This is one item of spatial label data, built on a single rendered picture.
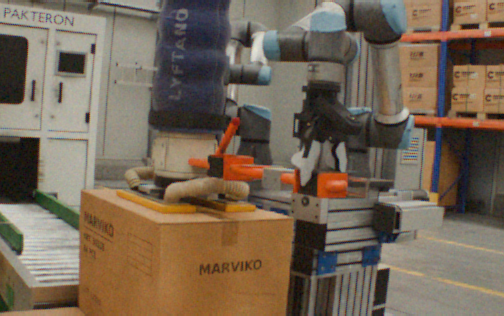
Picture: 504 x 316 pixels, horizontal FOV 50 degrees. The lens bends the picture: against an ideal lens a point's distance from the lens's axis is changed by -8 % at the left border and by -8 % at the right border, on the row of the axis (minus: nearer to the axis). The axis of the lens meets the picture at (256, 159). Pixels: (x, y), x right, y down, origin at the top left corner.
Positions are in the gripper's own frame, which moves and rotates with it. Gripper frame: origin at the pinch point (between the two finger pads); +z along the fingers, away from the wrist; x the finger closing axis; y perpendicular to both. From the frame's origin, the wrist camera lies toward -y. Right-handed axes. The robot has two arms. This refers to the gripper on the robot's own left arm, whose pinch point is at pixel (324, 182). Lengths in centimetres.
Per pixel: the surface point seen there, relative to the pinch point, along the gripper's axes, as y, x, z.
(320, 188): -4.1, 4.5, 0.8
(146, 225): 39.4, 20.9, 15.3
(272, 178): 13.1, 3.5, 0.7
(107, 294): 65, 21, 41
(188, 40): 52, 6, -33
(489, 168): 458, -804, 22
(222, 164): 31.8, 4.9, -0.8
